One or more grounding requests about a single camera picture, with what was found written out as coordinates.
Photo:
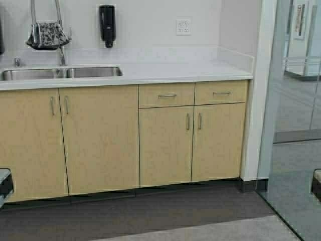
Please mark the left sink cabinet door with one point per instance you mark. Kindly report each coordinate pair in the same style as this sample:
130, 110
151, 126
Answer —
32, 144

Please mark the grey floral patterned cloth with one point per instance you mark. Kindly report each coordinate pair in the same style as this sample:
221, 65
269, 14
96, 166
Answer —
47, 36

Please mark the left wooden drawer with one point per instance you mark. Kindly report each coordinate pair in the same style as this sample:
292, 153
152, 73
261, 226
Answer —
166, 95

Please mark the robot base right corner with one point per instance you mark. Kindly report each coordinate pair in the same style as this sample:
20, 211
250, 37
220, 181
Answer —
315, 185

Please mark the white wall power outlet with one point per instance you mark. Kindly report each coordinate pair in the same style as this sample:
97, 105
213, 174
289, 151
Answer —
183, 27

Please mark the lower left cabinet door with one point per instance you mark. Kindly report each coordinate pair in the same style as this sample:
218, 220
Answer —
165, 144

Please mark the right wooden drawer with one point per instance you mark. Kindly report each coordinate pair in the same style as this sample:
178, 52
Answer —
216, 92

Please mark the right sink cabinet door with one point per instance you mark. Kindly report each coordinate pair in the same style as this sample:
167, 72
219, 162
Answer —
100, 130

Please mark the glass partition wall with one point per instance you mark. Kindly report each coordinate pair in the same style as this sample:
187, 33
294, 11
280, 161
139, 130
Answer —
290, 147

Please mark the sink cabinet door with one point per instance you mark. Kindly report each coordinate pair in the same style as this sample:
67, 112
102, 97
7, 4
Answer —
100, 130
32, 144

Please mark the chrome spring kitchen faucet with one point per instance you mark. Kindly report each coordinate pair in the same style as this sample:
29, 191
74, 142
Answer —
59, 20

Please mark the robot base left corner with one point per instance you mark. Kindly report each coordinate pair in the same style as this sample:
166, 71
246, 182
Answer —
7, 185

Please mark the small chrome sink button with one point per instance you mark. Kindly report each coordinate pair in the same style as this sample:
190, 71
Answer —
17, 62

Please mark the black wall soap dispenser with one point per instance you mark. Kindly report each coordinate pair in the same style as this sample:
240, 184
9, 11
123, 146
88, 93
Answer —
107, 17

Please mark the black paper towel dispenser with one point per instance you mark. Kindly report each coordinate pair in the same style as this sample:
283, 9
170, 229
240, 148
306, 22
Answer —
2, 36

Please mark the stainless steel double sink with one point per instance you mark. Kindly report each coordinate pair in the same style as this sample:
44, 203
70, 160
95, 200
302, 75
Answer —
56, 73

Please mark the lower right cabinet door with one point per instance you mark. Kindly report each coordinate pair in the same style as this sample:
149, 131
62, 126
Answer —
218, 141

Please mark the wooden drawer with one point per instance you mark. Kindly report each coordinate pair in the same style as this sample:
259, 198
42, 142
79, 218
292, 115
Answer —
216, 92
166, 95

